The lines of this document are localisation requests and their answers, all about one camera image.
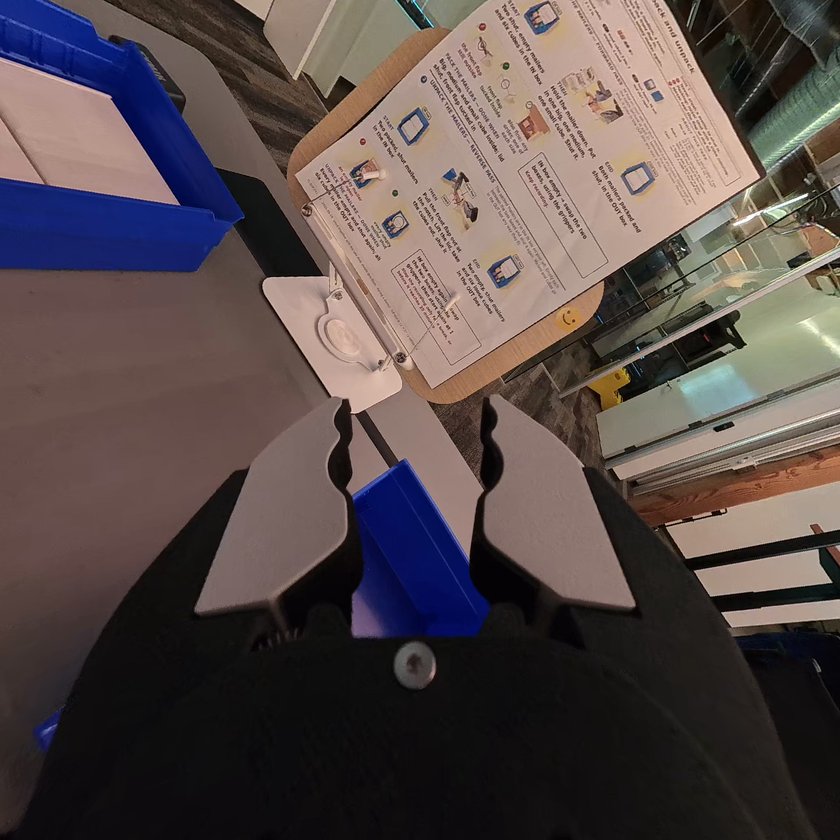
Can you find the white cardboard mailer box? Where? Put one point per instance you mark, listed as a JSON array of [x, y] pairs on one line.
[[16, 157], [85, 131]]

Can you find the printed instruction sheet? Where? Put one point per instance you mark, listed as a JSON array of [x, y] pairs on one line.
[[558, 164]]

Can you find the black device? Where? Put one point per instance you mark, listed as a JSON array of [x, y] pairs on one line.
[[164, 85]]

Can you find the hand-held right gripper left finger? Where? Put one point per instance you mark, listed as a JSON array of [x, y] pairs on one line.
[[275, 525]]

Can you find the white partition panel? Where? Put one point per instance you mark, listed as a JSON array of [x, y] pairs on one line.
[[689, 426]]

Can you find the white furniture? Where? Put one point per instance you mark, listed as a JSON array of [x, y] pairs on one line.
[[328, 46]]

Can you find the yellow smiley sticker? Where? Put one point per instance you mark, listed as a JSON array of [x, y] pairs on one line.
[[568, 319]]

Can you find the yellow floor sign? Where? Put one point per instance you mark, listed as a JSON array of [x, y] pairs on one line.
[[613, 387]]

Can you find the black flat pad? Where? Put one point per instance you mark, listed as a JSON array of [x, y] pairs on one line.
[[269, 216]]

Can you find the white sign stand base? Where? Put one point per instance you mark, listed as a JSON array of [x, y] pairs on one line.
[[295, 308]]

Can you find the blue plastic bin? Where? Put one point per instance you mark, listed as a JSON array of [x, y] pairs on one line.
[[407, 544], [98, 226]]

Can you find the black machine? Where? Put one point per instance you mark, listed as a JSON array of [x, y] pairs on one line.
[[715, 331]]

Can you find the silver ventilation duct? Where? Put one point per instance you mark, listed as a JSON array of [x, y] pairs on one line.
[[794, 111]]

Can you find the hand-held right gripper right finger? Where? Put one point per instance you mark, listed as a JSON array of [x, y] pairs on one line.
[[551, 525]]

